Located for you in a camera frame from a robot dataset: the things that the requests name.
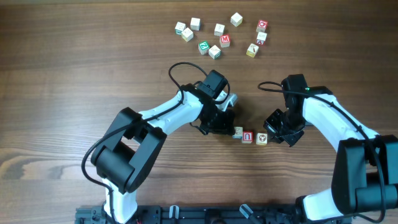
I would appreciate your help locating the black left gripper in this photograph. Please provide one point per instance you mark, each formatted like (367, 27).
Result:
(227, 129)

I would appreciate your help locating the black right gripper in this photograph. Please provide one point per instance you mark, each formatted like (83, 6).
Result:
(269, 126)

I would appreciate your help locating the soccer ball yellow block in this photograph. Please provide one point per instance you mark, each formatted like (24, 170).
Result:
(261, 138)

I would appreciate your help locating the blue letter H block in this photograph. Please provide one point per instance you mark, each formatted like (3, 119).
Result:
(238, 132)

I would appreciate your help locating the red letter U block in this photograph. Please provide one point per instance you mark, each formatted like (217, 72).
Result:
(247, 137)

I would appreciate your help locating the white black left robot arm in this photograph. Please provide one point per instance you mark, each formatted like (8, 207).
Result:
(126, 154)

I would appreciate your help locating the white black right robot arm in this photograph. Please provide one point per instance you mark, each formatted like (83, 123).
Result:
(364, 182)

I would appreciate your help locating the green letter V block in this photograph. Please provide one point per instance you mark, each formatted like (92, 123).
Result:
(214, 52)

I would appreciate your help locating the green letter Z block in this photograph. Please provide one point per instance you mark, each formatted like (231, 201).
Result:
(203, 47)

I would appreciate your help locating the yellow bottle picture block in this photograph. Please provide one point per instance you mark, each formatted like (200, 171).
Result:
(252, 50)

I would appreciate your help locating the red letter M block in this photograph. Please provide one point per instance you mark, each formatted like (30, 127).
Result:
(225, 41)

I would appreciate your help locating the yellow edged letter block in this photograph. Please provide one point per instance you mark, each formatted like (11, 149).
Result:
(187, 34)

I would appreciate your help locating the green edged white block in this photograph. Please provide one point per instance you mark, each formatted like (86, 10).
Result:
(219, 30)

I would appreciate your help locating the red letter A block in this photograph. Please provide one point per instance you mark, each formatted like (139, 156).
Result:
(261, 38)

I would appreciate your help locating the blue edged white block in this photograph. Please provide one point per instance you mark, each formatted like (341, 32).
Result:
(195, 23)

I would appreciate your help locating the teal edged white block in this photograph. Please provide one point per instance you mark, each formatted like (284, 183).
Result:
(180, 27)

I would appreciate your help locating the yellow letter S block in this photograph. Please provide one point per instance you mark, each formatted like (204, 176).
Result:
(236, 19)

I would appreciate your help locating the red letter Q block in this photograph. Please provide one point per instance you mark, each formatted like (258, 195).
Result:
(261, 26)

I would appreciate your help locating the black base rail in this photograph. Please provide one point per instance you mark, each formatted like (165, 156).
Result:
(155, 214)

